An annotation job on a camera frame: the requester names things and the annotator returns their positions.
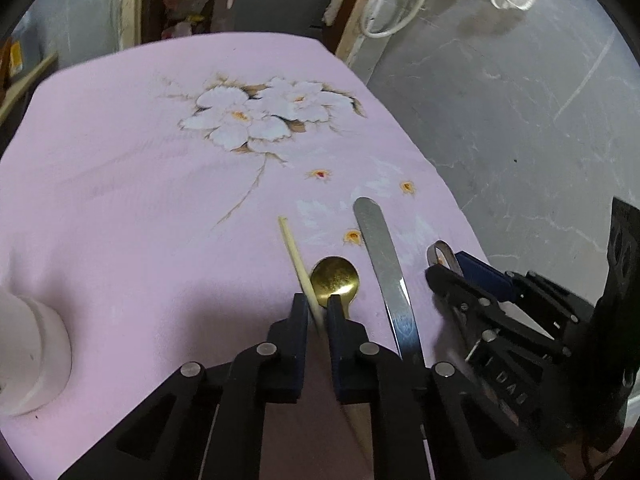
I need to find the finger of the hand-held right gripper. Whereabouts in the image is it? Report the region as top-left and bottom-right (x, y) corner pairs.
(455, 252), (595, 347)
(425, 263), (571, 412)

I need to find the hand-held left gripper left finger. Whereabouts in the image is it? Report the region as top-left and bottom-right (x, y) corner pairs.
(59, 292), (309, 480)

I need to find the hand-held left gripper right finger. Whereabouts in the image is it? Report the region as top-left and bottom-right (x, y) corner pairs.
(326, 294), (576, 480)

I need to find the wooden chopstick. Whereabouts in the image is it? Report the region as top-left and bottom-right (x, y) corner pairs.
(278, 216), (376, 480)

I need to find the small gold spoon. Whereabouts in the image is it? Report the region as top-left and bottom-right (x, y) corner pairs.
(310, 256), (361, 321)

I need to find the silver table knife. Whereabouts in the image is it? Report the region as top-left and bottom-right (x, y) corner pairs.
(352, 196), (427, 369)

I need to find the pink floral tablecloth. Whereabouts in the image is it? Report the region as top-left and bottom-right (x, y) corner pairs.
(0, 32), (494, 480)

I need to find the clear plastic bag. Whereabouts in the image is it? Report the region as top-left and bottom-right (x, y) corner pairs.
(359, 0), (434, 40)

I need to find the grey cabinet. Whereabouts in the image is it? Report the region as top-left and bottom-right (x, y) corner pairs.
(227, 0), (347, 49)

